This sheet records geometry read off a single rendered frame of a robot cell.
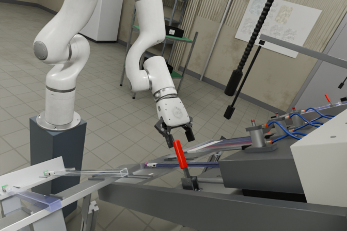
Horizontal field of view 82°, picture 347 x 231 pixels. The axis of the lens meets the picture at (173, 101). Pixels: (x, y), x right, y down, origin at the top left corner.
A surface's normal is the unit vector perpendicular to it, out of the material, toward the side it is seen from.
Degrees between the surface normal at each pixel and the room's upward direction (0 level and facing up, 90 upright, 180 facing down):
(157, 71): 46
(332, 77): 90
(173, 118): 36
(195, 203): 90
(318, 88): 90
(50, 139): 90
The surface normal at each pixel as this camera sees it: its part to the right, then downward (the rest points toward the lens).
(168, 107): 0.49, -0.43
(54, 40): 0.14, 0.07
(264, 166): -0.74, 0.08
